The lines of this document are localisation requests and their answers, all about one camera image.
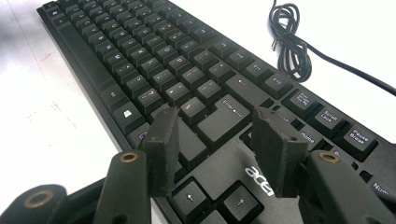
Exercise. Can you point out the black keyboard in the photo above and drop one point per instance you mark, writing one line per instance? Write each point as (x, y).
(162, 62)

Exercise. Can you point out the white board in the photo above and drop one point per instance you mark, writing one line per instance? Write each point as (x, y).
(46, 124)

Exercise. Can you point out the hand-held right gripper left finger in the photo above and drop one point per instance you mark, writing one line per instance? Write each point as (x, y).
(162, 155)

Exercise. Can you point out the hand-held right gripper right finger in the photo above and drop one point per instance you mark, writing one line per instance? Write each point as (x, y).
(277, 155)

